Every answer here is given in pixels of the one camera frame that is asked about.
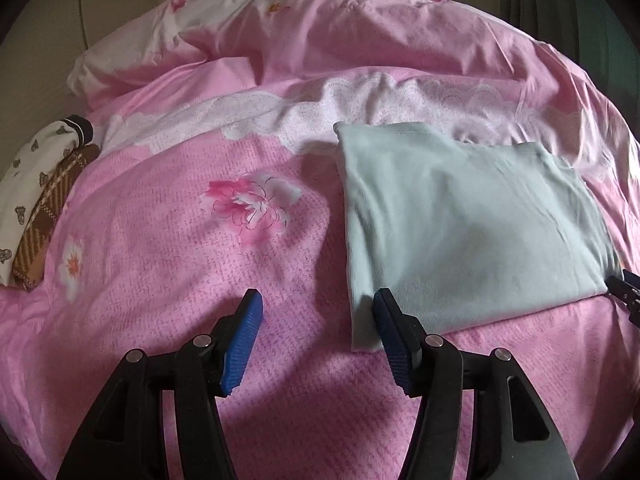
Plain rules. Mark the light blue long-sleeve shirt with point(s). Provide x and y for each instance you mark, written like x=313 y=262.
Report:
x=450 y=230

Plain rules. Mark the brown plaid garment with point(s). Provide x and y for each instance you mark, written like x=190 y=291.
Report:
x=47 y=215

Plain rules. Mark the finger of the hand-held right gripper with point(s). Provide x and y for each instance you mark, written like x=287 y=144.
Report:
x=625 y=292

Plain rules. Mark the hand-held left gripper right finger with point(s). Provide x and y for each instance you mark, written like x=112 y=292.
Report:
x=395 y=340

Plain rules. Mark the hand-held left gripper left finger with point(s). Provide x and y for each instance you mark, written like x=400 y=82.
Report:
x=245 y=340

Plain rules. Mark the pink and white pillow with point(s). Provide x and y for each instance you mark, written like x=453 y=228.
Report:
x=165 y=35

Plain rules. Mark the white patterned garment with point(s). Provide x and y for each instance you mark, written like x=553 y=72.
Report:
x=25 y=180

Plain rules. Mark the pink floral duvet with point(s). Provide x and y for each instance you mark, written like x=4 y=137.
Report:
x=200 y=260

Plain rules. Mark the dark green curtain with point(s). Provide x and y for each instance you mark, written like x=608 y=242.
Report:
x=565 y=5

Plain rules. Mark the wide beige closet door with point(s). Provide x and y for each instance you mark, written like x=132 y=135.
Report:
x=45 y=35

